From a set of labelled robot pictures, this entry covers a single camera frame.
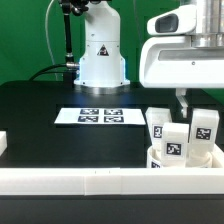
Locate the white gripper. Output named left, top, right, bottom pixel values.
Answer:
left=139, top=36, right=224, bottom=118

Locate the white round stool seat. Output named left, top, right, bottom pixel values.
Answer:
left=146, top=146, right=215, bottom=168

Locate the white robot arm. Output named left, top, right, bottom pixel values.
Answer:
left=75, top=0, right=224, bottom=114

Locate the white sheet with tags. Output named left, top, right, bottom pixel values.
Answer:
left=54, top=108, right=145, bottom=125

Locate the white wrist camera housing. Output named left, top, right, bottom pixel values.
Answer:
left=147, top=4, right=197, bottom=36

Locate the black camera stand pole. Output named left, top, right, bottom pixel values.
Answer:
left=60, top=0, right=75, bottom=85

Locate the white front fence wall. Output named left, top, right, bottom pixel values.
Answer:
left=0, top=168, right=224, bottom=196

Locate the black cable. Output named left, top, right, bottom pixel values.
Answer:
left=29, top=64, right=69, bottom=82

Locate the white cable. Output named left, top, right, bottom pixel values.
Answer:
left=44, top=0, right=59, bottom=81

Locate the white left fence wall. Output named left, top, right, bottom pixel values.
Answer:
left=0, top=131, right=7, bottom=156

